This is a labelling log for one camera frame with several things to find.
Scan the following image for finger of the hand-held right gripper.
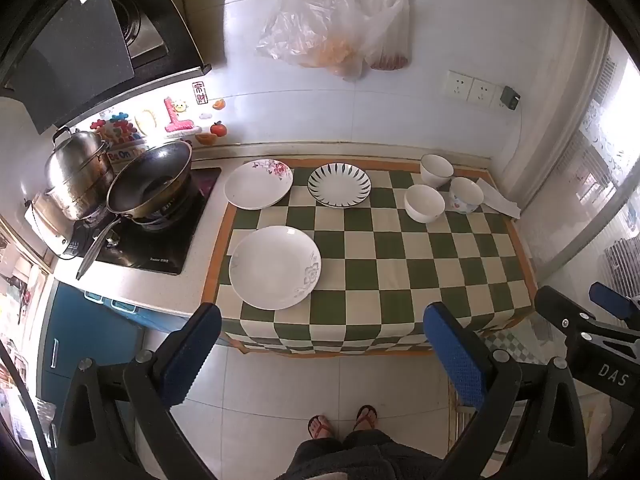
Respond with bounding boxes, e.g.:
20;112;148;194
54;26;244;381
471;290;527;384
534;285;603;346
589;281;640;322

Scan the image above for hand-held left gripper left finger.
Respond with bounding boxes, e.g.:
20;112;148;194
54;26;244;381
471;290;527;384
57;302;223;480

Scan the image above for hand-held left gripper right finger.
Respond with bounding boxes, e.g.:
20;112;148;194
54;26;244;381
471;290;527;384
422;302;596;480

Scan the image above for white plate grey flower print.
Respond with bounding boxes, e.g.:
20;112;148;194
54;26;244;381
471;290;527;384
229;225;322;311

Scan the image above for white bowl with printed side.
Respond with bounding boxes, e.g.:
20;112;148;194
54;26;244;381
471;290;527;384
449;177;485;214

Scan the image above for plain white bowl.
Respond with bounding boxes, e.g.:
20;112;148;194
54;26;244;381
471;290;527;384
404;184;446;224

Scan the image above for white plate red floral print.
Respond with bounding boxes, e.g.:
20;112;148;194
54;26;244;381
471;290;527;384
224;159;294;211

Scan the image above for white plate dark leaf stripes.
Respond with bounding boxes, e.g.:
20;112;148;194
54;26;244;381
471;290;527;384
307;162;373;209

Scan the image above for green checkered tablecloth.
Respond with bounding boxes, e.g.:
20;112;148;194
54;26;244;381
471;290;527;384
202;156;539;359

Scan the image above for blue kitchen cabinet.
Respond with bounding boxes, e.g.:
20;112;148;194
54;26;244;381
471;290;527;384
39;280;201;413

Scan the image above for person's right foot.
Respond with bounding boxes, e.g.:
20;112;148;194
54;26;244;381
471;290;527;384
352;404;379;432

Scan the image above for person's foot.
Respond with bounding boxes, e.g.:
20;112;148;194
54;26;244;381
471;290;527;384
352;404;379;432
307;413;334;442

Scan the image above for black glass gas stove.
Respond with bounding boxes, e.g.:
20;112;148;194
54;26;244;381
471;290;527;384
64;166;223;276

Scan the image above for white paper napkin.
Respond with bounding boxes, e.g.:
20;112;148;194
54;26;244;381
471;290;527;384
474;177;522;220

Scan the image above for sliding glass door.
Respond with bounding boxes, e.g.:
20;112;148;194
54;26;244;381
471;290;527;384
520;5;640;291

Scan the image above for person's left foot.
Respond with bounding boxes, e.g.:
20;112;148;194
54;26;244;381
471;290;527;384
307;413;334;442

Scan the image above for black wok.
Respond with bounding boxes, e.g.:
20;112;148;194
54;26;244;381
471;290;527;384
76;140;194;281

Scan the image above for tall white bowl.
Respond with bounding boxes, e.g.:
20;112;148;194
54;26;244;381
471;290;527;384
420;154;455;190

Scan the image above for white appliance under pot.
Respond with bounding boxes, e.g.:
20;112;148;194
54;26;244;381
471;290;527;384
24;194;83;262

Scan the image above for stainless steel steamer pot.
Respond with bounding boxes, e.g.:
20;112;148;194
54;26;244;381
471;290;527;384
43;126;116;222

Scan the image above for black range hood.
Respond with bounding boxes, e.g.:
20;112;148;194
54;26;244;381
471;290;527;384
0;0;213;135

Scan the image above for clear plastic bag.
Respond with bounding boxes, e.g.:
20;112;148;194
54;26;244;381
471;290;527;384
255;0;412;82

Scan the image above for white cable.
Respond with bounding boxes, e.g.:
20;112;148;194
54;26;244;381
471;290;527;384
495;108;525;171

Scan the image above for white wall socket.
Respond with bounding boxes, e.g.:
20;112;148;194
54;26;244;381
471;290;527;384
469;78;497;110
446;70;474;104

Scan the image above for colourful wall stickers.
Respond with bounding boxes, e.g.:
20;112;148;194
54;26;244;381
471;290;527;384
90;79;229;160

